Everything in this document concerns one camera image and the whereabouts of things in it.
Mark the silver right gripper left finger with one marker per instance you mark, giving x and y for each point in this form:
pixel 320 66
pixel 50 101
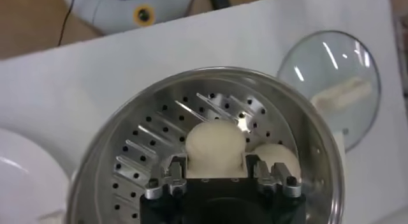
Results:
pixel 169 180

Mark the white round plate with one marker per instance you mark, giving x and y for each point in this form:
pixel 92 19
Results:
pixel 28 180

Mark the white steamed baozi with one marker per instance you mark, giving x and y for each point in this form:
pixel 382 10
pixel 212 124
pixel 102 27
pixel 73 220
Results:
pixel 277 158
pixel 215 142

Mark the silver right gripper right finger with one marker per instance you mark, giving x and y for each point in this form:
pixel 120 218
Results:
pixel 271 180

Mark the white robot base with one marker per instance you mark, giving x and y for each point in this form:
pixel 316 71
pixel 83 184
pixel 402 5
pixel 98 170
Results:
pixel 111 11

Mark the stainless steel steamer basket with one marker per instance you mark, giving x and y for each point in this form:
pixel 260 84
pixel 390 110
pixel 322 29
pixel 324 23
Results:
pixel 143 142

